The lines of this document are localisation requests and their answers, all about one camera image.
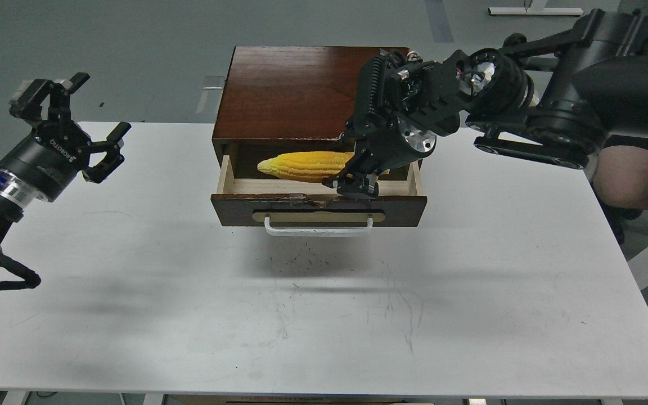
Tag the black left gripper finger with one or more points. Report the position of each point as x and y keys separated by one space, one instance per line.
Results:
x=113 y=158
x=45 y=102

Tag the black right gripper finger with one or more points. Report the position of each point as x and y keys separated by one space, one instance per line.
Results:
x=358 y=179

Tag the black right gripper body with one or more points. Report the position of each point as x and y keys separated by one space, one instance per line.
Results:
x=402 y=106

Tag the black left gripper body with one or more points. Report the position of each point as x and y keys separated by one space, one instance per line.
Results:
x=47 y=158

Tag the yellow corn cob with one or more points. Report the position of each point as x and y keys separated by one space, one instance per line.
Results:
x=305 y=166

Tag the wooden drawer with white handle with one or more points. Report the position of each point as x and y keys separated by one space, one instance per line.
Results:
x=247 y=202

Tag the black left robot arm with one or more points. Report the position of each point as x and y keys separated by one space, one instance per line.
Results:
x=15 y=196

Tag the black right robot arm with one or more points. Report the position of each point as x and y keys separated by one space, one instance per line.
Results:
x=553 y=100

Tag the dark wooden drawer cabinet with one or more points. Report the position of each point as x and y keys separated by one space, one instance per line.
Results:
x=288 y=97

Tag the white desk base foot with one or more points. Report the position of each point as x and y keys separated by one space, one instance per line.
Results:
x=535 y=8

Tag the seated person in black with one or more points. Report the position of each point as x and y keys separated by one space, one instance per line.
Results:
x=620 y=184

